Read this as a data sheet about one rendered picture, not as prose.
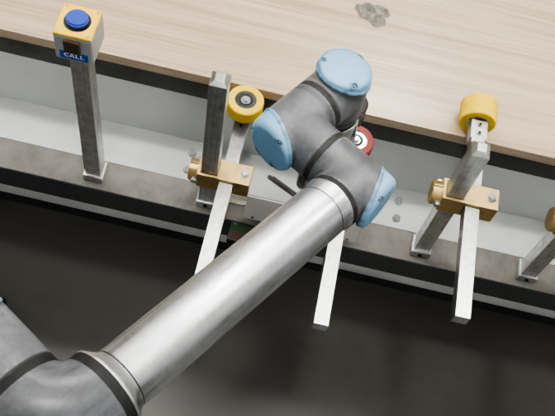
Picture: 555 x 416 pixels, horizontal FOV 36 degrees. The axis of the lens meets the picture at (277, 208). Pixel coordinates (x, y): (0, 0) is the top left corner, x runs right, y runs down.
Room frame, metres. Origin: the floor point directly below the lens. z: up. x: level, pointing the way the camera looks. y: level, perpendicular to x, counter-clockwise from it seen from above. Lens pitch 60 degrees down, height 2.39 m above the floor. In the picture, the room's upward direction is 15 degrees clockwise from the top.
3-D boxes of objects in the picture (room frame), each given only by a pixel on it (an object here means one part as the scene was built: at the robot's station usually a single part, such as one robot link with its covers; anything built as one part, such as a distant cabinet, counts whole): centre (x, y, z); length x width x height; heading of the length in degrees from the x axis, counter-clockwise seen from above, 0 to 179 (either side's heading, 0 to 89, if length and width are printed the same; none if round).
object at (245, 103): (1.08, 0.13, 0.85); 0.08 x 0.08 x 0.11
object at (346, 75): (0.86, -0.05, 1.30); 0.10 x 0.09 x 0.12; 150
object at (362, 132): (1.05, -0.13, 0.85); 0.08 x 0.08 x 0.11
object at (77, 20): (0.93, 0.42, 1.22); 0.04 x 0.04 x 0.02
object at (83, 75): (0.93, 0.42, 0.93); 0.05 x 0.05 x 0.45; 2
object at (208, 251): (0.89, 0.12, 0.82); 0.44 x 0.03 x 0.04; 2
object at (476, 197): (0.95, -0.36, 0.95); 0.14 x 0.06 x 0.05; 92
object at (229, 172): (0.93, 0.14, 0.82); 0.14 x 0.06 x 0.05; 92
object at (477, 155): (0.95, -0.34, 0.89); 0.04 x 0.04 x 0.48; 2
